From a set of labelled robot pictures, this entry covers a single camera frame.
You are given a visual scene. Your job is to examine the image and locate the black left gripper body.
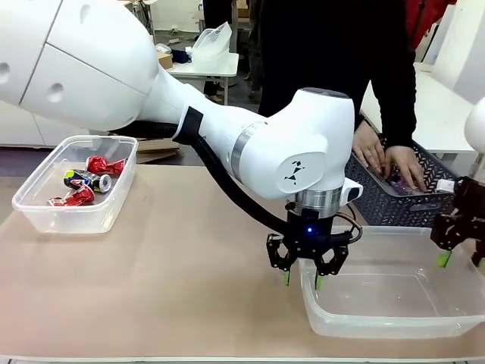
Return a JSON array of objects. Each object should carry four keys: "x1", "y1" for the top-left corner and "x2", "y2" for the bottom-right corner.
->
[{"x1": 281, "y1": 208, "x2": 350, "y2": 262}]

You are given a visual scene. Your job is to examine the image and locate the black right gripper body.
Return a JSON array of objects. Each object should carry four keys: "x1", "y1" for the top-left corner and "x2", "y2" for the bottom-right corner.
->
[{"x1": 453, "y1": 176, "x2": 485, "y2": 240}]

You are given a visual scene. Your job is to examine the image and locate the clear plastic wrapper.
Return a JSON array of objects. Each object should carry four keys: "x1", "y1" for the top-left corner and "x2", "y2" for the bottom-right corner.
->
[{"x1": 373, "y1": 169, "x2": 426, "y2": 196}]

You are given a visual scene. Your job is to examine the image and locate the person left forearm black sleeve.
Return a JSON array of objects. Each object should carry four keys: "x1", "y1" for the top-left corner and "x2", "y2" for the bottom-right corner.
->
[{"x1": 369, "y1": 49, "x2": 418, "y2": 151}]

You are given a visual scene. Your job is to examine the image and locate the dark grey plastic basket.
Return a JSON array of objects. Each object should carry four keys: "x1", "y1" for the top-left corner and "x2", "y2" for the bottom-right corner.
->
[{"x1": 346, "y1": 132, "x2": 462, "y2": 229}]

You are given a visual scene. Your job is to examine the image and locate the person left hand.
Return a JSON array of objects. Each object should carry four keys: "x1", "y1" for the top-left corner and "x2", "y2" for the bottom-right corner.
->
[{"x1": 381, "y1": 145, "x2": 428, "y2": 192}]

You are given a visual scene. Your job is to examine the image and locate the person right hand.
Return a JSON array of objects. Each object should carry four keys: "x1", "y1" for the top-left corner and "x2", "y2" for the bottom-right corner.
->
[{"x1": 352, "y1": 124, "x2": 388, "y2": 172}]

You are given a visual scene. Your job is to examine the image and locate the large clear plastic container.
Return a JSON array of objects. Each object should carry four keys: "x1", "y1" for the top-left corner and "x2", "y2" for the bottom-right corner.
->
[{"x1": 298, "y1": 225, "x2": 485, "y2": 340}]

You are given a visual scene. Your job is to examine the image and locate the long white side table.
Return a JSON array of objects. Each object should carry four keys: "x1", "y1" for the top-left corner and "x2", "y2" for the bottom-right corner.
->
[{"x1": 358, "y1": 61, "x2": 485, "y2": 162}]

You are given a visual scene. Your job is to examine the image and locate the white leaning board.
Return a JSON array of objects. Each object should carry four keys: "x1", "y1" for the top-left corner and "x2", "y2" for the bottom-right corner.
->
[{"x1": 430, "y1": 0, "x2": 485, "y2": 108}]

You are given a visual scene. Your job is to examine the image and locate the flat cardboard sheet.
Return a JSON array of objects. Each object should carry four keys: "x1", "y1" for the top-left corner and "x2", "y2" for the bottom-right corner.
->
[{"x1": 135, "y1": 137, "x2": 181, "y2": 165}]

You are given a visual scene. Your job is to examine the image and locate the person torso black sweater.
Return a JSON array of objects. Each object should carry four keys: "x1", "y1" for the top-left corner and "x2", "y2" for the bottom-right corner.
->
[{"x1": 257, "y1": 0, "x2": 418, "y2": 126}]

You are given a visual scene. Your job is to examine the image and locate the red garment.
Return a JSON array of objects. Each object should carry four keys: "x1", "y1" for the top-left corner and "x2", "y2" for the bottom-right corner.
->
[{"x1": 405, "y1": 0, "x2": 458, "y2": 51}]

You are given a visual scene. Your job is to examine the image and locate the white background table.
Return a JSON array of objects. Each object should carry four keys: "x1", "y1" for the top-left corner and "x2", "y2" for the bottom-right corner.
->
[{"x1": 165, "y1": 52, "x2": 240, "y2": 107}]

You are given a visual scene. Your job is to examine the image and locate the crushed red can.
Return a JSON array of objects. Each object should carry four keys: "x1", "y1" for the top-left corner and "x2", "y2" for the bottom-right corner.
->
[
  {"x1": 86, "y1": 155, "x2": 128, "y2": 177},
  {"x1": 47, "y1": 186, "x2": 96, "y2": 207}
]

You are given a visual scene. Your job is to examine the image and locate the background person dark clothes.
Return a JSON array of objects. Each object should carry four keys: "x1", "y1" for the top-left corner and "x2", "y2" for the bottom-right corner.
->
[{"x1": 202, "y1": 0, "x2": 264, "y2": 102}]

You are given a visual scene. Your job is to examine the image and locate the crushed dark printed can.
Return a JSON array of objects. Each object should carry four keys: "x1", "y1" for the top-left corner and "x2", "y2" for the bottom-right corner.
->
[{"x1": 63, "y1": 168, "x2": 113, "y2": 194}]

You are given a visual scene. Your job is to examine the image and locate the dark blue cloth bundle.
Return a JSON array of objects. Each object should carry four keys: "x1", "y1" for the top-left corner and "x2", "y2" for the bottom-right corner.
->
[{"x1": 170, "y1": 46, "x2": 193, "y2": 66}]

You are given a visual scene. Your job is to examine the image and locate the small clear plastic container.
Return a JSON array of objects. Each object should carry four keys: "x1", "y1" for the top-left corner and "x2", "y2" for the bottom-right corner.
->
[{"x1": 11, "y1": 134, "x2": 139, "y2": 234}]

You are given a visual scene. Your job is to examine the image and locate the small cardboard box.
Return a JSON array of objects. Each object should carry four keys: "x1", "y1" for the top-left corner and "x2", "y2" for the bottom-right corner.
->
[{"x1": 156, "y1": 51, "x2": 174, "y2": 71}]

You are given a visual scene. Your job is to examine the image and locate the white low cabinet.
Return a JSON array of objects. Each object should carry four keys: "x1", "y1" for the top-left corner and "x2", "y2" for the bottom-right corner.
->
[{"x1": 0, "y1": 99, "x2": 94, "y2": 149}]

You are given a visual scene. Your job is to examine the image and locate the thin looped gripper cables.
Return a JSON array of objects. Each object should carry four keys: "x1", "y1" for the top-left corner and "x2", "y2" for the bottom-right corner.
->
[{"x1": 336, "y1": 206, "x2": 364, "y2": 246}]

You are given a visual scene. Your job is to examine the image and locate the black corrugated cable conduit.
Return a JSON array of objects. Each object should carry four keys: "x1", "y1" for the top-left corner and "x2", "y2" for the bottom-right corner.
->
[{"x1": 109, "y1": 120, "x2": 289, "y2": 239}]

